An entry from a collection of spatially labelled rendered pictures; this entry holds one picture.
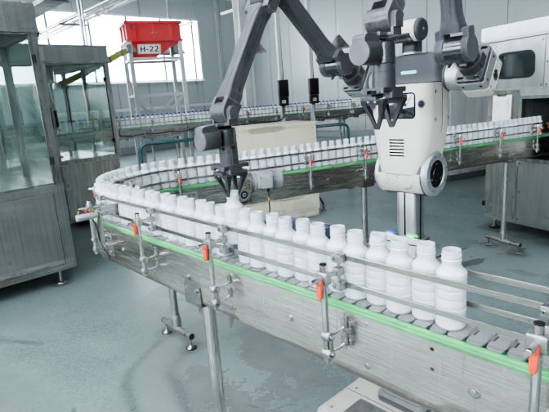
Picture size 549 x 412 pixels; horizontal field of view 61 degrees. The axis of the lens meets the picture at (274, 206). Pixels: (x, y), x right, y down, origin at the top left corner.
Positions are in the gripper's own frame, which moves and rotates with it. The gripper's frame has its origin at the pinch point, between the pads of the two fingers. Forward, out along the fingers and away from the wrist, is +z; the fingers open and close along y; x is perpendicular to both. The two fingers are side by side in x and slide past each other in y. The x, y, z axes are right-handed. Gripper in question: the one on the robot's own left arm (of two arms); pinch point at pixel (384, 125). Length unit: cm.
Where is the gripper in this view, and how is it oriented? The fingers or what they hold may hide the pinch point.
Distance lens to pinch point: 121.6
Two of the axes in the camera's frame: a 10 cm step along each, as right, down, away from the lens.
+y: 7.3, -2.1, 6.5
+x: -6.8, -1.2, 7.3
